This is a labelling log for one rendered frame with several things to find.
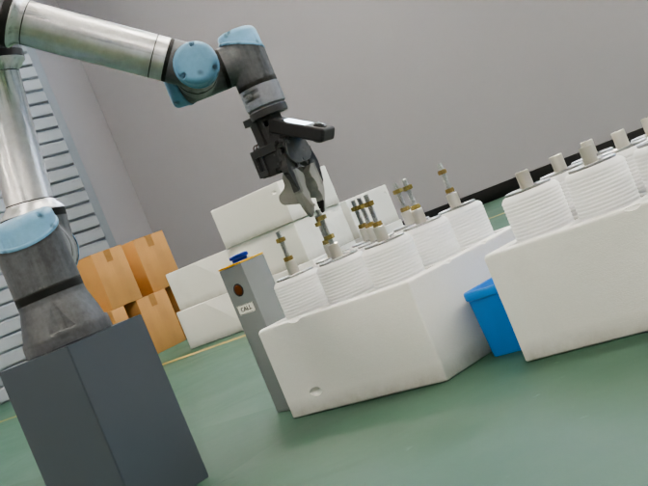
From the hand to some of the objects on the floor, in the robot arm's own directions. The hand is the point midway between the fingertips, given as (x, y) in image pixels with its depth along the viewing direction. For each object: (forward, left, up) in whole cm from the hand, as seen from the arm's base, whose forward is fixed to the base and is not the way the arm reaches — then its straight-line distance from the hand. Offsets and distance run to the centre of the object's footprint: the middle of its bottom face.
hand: (317, 206), depth 211 cm
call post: (+9, +29, -35) cm, 46 cm away
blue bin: (+12, -29, -35) cm, 47 cm away
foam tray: (+5, -55, -35) cm, 66 cm away
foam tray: (+12, -1, -35) cm, 37 cm away
